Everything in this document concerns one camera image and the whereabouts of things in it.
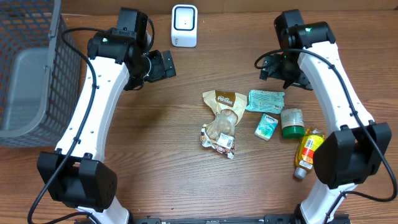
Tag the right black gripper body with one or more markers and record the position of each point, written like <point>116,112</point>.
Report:
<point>273,70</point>

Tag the green lidded white jar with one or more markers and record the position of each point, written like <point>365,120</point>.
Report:
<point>292,123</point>

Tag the grey plastic mesh basket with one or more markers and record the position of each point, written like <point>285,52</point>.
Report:
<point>40,74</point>

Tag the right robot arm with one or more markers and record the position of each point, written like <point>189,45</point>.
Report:
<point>355,147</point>

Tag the white barcode scanner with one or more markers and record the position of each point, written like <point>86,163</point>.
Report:
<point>184,25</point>

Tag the teal Kleenex tissue pack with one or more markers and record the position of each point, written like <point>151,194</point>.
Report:
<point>266,127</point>

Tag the yellow tea bottle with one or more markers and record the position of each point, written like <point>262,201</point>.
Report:
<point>310,142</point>

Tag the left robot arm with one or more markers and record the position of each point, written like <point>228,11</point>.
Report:
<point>118,59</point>

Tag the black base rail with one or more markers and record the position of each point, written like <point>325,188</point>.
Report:
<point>211,221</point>

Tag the teal wet wipes pack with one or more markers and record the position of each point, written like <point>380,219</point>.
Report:
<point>265,101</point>

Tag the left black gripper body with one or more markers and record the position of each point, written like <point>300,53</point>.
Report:
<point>153,70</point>

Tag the brown snack bag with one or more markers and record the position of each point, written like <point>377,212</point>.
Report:
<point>228,108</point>

